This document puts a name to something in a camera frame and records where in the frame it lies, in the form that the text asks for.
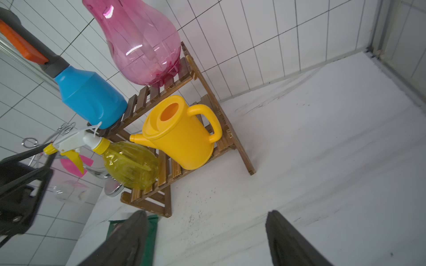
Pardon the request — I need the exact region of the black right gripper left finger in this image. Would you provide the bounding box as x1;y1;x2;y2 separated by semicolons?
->
80;211;148;266

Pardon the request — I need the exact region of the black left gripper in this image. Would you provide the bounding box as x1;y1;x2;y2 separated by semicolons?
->
1;143;53;246

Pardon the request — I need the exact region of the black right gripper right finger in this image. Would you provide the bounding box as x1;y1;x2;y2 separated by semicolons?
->
265;210;331;266

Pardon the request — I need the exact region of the yellow spray bottle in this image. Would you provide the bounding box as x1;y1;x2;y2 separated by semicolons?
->
43;137;160;190

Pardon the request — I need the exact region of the blue spray bottle orange trigger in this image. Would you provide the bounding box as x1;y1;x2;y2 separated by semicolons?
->
1;8;127;129

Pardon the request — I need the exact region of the yellow watering can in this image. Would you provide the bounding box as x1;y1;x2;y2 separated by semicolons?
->
129;95;223;170

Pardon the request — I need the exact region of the pink pressure sprayer bottle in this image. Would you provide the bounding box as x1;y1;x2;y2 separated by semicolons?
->
83;0;181;87

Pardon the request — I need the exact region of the green chips bag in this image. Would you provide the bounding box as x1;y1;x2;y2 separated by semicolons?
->
106;215;159;266

